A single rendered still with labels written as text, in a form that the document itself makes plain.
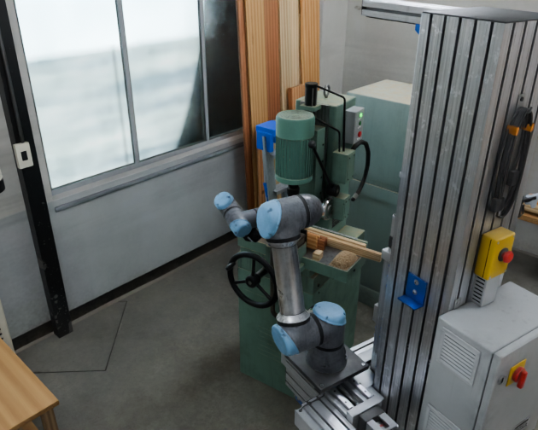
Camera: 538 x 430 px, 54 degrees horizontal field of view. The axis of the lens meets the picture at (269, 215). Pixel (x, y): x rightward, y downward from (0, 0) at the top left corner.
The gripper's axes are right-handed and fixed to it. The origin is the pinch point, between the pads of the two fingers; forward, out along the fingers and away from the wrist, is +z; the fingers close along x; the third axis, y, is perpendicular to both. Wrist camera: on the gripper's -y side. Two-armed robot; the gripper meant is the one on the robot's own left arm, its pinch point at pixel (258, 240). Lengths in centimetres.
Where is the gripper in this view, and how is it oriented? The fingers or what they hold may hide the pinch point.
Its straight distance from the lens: 236.9
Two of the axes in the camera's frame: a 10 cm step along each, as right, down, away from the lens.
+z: 3.6, 4.7, 8.1
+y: -6.1, -5.3, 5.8
